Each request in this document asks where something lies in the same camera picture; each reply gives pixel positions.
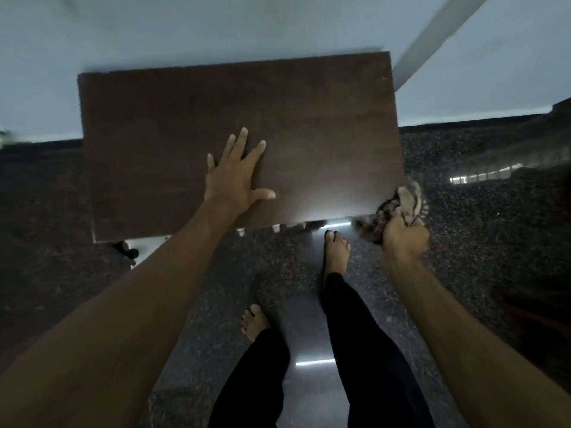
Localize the white plastic lattice basket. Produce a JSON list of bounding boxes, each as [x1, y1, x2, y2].
[[126, 235, 174, 269]]

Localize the person's black trousers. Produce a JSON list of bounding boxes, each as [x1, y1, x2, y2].
[[207, 272, 437, 428]]

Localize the striped brown cleaning cloth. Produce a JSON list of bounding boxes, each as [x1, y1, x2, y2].
[[354, 179, 429, 246]]

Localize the person's left hand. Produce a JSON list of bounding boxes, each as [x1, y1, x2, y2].
[[203, 127, 277, 218]]

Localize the person's right foot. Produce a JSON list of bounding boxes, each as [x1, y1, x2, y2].
[[322, 230, 352, 286]]

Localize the person's left forearm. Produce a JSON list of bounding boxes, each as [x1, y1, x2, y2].
[[0, 200, 233, 428]]

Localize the dark wooden furniture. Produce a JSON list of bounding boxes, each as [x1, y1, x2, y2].
[[501, 291, 571, 357]]

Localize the person's right forearm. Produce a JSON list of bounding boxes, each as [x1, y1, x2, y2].
[[385, 256, 571, 428]]

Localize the person's foot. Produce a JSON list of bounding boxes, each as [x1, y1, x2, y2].
[[322, 230, 352, 286], [240, 303, 272, 343]]

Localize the white spray bottle black trigger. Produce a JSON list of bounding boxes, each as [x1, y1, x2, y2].
[[115, 240, 140, 260]]

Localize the person's left foot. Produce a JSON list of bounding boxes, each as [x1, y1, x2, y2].
[[240, 303, 272, 343]]

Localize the person's right hand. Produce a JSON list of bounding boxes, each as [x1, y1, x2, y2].
[[382, 207, 431, 263]]

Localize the dark wooden table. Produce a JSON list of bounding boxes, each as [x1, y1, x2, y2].
[[76, 51, 407, 244]]

